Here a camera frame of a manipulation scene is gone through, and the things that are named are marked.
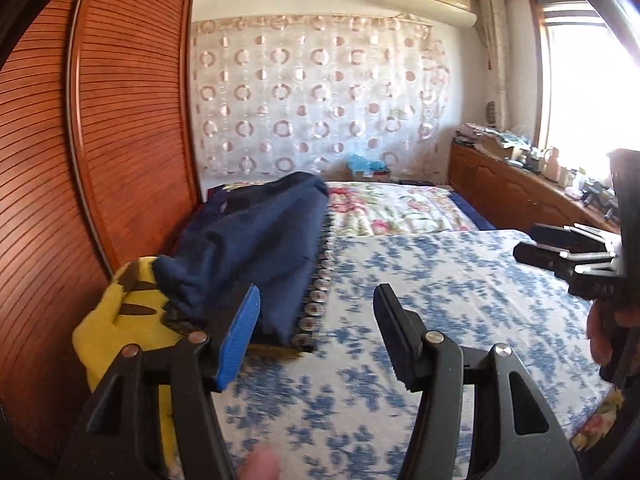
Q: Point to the open cardboard box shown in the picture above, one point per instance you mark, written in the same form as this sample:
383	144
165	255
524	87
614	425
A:
495	147

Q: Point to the rose floral blanket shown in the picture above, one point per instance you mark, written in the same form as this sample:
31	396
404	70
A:
390	207

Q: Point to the blue floral bed sheet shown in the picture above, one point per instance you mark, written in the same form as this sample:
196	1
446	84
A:
450	300

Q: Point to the beige window curtain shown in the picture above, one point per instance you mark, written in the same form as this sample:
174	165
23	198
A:
492	60

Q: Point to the circle-patterned sheer curtain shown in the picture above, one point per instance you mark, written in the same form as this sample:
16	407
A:
315	100

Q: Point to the white bottle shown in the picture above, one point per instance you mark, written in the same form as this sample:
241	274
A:
552	165

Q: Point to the cardboard box with blue packets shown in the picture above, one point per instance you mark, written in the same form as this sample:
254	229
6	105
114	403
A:
367	167

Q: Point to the person's right hand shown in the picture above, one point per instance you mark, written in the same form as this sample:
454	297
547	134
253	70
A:
597	332

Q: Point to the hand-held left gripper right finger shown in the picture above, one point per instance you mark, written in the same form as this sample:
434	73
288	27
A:
400	340

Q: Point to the yellow plush toy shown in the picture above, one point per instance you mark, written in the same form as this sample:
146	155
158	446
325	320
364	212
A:
110	330

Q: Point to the navy blanket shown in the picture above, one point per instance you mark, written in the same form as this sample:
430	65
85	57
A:
475	212

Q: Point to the wooden cabinet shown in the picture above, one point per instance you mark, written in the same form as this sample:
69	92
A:
505	195

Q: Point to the wooden framed window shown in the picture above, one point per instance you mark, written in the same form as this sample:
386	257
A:
580	85

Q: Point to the person's left hand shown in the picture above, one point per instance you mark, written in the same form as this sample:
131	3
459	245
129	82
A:
260	465

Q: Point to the navy printed t-shirt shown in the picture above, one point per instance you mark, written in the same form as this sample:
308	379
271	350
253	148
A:
255	245

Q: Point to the grey oval fan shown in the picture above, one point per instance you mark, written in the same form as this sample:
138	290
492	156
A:
491	112

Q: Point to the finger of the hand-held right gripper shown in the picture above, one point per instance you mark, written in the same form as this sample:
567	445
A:
542	257
560	234

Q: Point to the black gadget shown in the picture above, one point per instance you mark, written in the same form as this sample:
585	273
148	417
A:
610	200
592	192

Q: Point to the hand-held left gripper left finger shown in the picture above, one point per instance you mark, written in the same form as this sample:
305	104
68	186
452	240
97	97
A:
240	332

